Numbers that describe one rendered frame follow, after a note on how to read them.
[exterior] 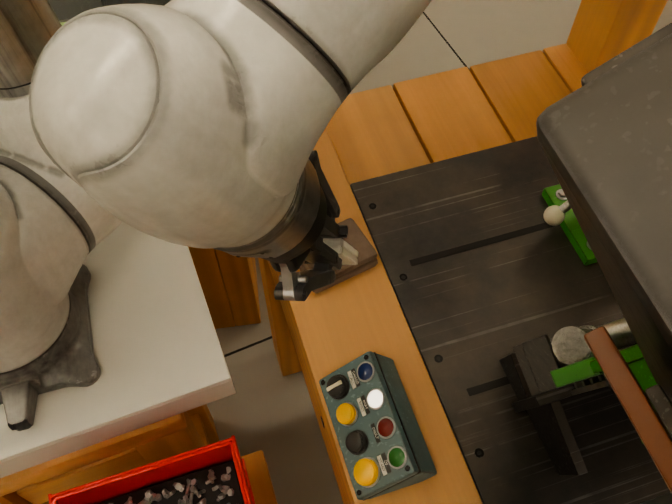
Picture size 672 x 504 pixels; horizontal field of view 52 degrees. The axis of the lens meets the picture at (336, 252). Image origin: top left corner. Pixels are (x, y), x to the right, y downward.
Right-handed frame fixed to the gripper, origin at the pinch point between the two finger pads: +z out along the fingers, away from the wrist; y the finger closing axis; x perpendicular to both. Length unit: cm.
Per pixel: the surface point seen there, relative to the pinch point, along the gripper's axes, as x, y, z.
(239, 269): -47, -10, 86
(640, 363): 27.9, 9.0, -2.0
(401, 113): -2, -30, 40
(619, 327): 28.4, 4.7, 14.8
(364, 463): 1.9, 21.6, 11.8
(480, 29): 0, -115, 175
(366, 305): -1.7, 3.0, 23.4
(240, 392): -52, 20, 105
